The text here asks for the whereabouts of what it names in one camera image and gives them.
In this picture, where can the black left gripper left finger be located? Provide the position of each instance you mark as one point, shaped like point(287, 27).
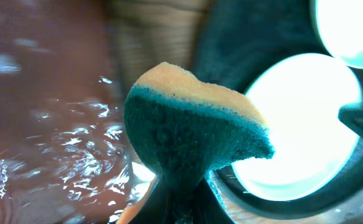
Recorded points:
point(158, 207)

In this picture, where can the light green plate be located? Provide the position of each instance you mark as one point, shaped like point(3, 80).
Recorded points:
point(339, 24)
point(300, 97)

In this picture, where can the round black tray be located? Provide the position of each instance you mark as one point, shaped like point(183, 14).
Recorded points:
point(241, 39)

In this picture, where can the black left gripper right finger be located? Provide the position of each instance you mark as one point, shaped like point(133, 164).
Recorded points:
point(206, 209)

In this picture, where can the rectangular brown water tray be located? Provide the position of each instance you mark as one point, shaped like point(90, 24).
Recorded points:
point(64, 157)

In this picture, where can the green yellow sponge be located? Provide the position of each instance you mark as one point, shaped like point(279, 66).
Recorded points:
point(182, 128)

